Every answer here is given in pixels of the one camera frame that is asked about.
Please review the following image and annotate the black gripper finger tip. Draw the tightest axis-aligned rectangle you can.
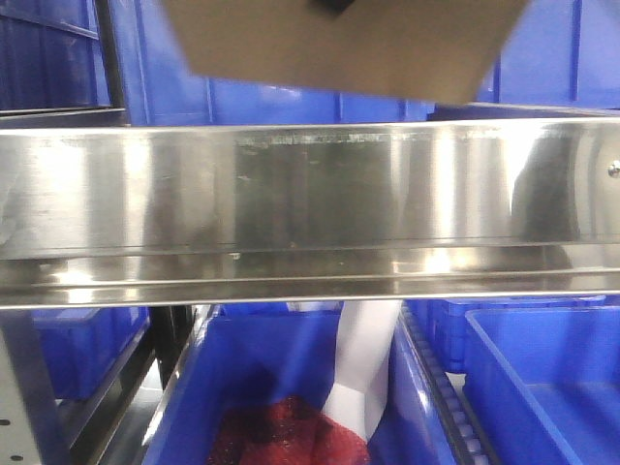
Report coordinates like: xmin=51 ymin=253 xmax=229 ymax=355
xmin=308 ymin=0 xmax=355 ymax=17

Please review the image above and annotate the brown cardboard box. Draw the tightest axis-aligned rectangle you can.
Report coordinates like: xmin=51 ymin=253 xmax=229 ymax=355
xmin=164 ymin=1 xmax=526 ymax=105

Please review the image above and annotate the blue bin lower middle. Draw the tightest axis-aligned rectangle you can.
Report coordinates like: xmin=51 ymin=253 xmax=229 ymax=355
xmin=144 ymin=310 xmax=454 ymax=464

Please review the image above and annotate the blue bin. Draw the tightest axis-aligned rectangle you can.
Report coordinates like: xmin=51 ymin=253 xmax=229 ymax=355
xmin=30 ymin=306 xmax=149 ymax=400
xmin=464 ymin=307 xmax=619 ymax=464
xmin=144 ymin=310 xmax=454 ymax=464

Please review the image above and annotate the blue bin lower left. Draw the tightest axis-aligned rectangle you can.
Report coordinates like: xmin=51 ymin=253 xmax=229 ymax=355
xmin=30 ymin=306 xmax=149 ymax=400

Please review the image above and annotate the red mesh bag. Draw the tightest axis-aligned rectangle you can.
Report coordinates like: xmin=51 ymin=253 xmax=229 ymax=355
xmin=206 ymin=395 xmax=371 ymax=465

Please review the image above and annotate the blue bin lower right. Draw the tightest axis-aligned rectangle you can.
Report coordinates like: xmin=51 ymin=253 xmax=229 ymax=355
xmin=464 ymin=307 xmax=619 ymax=464

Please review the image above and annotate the stainless steel shelf rail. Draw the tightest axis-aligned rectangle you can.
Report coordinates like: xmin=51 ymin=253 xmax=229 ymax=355
xmin=1 ymin=117 xmax=619 ymax=309

